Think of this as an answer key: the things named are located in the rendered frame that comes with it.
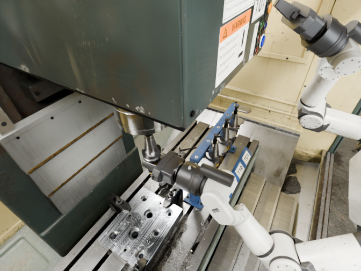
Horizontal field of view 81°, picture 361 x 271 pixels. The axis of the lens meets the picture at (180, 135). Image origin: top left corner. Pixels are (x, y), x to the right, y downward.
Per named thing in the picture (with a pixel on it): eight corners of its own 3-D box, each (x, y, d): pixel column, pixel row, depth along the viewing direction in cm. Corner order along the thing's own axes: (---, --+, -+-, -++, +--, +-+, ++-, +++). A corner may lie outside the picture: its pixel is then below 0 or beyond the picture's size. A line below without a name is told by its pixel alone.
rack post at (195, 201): (205, 201, 106) (209, 162, 86) (200, 210, 102) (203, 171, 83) (188, 193, 110) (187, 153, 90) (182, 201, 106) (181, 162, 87)
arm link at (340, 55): (308, 39, 64) (333, 57, 67) (312, 64, 59) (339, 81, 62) (349, 6, 54) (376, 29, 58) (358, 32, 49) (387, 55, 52)
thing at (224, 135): (221, 133, 95) (222, 121, 90) (230, 136, 93) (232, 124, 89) (217, 140, 92) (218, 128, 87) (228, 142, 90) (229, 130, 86)
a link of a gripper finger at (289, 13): (281, -5, 52) (299, 8, 54) (272, 8, 54) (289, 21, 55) (283, -4, 51) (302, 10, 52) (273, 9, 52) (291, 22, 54)
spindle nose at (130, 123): (137, 98, 67) (130, 61, 59) (183, 109, 62) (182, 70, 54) (104, 127, 56) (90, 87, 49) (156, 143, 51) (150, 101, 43)
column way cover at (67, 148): (130, 156, 131) (109, 79, 97) (64, 219, 101) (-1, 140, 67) (124, 153, 133) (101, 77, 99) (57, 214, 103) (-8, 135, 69)
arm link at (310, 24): (298, -8, 56) (329, 16, 60) (272, 27, 62) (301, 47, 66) (320, 1, 47) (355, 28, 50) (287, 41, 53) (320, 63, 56)
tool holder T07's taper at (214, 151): (211, 148, 88) (213, 136, 84) (221, 152, 86) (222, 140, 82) (206, 155, 85) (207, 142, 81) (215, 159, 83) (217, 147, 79)
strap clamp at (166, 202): (183, 197, 108) (182, 179, 98) (168, 219, 99) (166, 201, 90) (178, 194, 109) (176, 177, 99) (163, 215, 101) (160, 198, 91)
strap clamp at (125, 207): (136, 216, 101) (129, 199, 91) (131, 222, 99) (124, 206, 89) (115, 204, 106) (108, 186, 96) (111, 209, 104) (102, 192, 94)
